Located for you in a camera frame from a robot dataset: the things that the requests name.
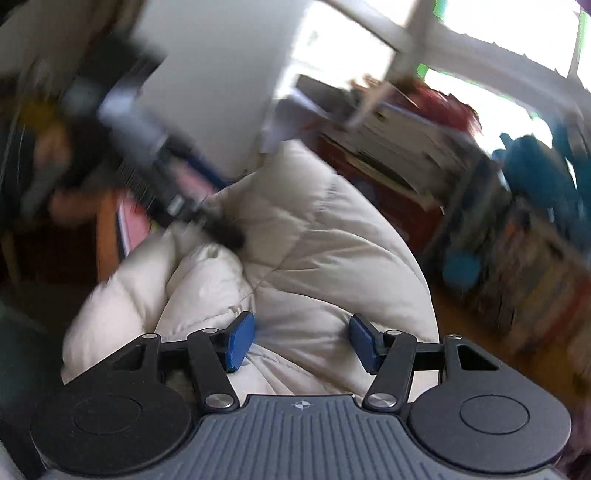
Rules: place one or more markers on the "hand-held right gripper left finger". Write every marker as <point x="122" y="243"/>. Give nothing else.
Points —
<point x="240" y="341"/>

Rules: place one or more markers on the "loose white paper sheets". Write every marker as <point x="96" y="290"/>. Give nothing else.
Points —
<point x="286" y="120"/>

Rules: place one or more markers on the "round blue plush ball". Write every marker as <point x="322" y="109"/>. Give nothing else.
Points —
<point x="461" y="270"/>

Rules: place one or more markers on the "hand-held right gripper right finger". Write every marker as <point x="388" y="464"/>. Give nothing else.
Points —
<point x="364" y="341"/>

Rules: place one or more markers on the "row of tall books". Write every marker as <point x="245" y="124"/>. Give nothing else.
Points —
<point x="531" y="277"/>

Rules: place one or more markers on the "blue plush toy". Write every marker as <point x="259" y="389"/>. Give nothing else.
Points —
<point x="535" y="175"/>

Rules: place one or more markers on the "stack of books and papers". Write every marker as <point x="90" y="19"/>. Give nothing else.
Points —
<point x="397" y="138"/>

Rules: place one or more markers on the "white cabinet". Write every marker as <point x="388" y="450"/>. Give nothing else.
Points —
<point x="221" y="92"/>

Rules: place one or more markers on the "person's left hand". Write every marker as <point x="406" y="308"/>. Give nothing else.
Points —
<point x="60" y="152"/>

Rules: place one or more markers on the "small red plastic basket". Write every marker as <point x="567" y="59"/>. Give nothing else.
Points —
<point x="443" y="106"/>

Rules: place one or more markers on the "white down jacket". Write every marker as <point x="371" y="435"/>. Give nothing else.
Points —
<point x="323" y="258"/>

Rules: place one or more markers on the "window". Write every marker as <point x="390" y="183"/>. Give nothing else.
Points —
<point x="485" y="27"/>

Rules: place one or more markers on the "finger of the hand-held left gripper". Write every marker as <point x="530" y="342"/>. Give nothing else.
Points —
<point x="226" y="233"/>
<point x="207" y="168"/>

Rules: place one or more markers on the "large red plastic basket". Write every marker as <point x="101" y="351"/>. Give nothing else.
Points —
<point x="406" y="217"/>

